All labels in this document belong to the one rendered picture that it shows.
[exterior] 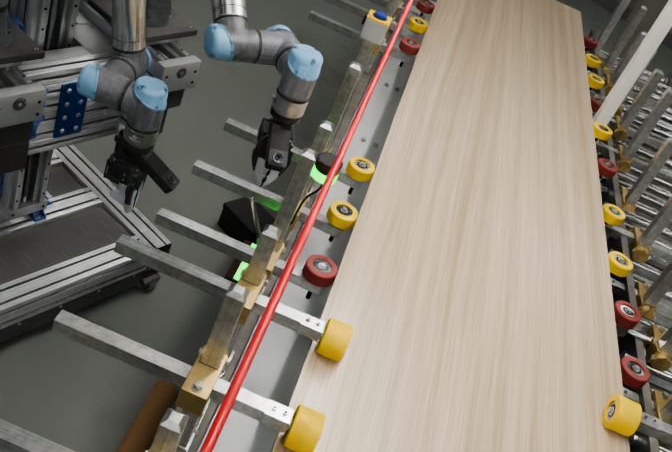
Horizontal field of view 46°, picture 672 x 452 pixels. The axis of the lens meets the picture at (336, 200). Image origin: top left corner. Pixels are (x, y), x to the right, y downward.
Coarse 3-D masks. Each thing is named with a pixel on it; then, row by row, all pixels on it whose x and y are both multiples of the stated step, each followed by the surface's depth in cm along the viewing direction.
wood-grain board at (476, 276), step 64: (448, 0) 368; (512, 0) 402; (448, 64) 310; (512, 64) 333; (576, 64) 361; (448, 128) 267; (512, 128) 285; (576, 128) 305; (384, 192) 223; (448, 192) 235; (512, 192) 249; (576, 192) 264; (384, 256) 200; (448, 256) 210; (512, 256) 221; (576, 256) 232; (384, 320) 182; (448, 320) 190; (512, 320) 198; (576, 320) 208; (320, 384) 160; (384, 384) 166; (448, 384) 173; (512, 384) 180; (576, 384) 188; (320, 448) 148; (384, 448) 153; (448, 448) 159; (512, 448) 165; (576, 448) 171
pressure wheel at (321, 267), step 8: (312, 256) 189; (320, 256) 190; (312, 264) 187; (320, 264) 188; (328, 264) 190; (304, 272) 187; (312, 272) 185; (320, 272) 186; (328, 272) 187; (336, 272) 188; (312, 280) 186; (320, 280) 186; (328, 280) 186
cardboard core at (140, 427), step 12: (156, 384) 249; (168, 384) 249; (156, 396) 244; (168, 396) 246; (144, 408) 240; (156, 408) 240; (144, 420) 236; (156, 420) 238; (132, 432) 232; (144, 432) 233; (120, 444) 230; (132, 444) 228; (144, 444) 230
